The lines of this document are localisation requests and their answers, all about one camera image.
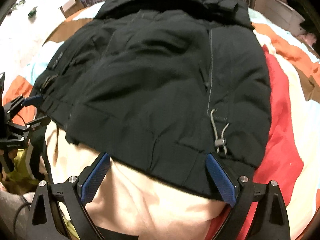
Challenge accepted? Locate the white drawer cabinet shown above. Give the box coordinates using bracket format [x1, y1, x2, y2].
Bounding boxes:
[265, 0, 307, 37]

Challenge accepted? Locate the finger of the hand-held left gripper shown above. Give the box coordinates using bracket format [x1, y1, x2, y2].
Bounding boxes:
[7, 115, 51, 140]
[4, 94, 43, 120]

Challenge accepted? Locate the wooden nightstand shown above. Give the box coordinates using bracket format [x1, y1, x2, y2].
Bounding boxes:
[59, 0, 85, 19]

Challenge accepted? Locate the pink cloth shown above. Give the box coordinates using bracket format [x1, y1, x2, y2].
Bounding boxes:
[299, 32, 317, 47]

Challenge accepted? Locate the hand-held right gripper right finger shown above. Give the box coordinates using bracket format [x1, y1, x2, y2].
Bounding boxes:
[205, 152, 292, 240]

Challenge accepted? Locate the person's grey clothing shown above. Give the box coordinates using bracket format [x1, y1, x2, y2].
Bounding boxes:
[0, 190, 35, 240]

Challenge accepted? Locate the black padded jacket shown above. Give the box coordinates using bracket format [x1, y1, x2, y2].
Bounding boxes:
[32, 0, 272, 202]

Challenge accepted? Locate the colourful patchwork blanket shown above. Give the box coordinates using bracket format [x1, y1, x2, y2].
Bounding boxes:
[0, 2, 320, 240]

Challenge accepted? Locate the black cable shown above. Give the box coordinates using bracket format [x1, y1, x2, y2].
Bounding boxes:
[12, 202, 33, 240]

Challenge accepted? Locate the pile of dark clothes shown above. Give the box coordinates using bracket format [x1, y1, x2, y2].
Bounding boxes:
[285, 0, 318, 34]

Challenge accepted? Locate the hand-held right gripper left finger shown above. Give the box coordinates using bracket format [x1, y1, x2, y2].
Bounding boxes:
[26, 152, 111, 240]

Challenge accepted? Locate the white paper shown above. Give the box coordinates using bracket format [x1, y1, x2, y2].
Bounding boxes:
[60, 0, 78, 12]

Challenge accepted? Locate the peach cloth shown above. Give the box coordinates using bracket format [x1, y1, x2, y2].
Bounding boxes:
[45, 122, 225, 240]

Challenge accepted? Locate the black cloth with white trim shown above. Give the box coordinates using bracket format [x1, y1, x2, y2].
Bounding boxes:
[29, 122, 50, 180]

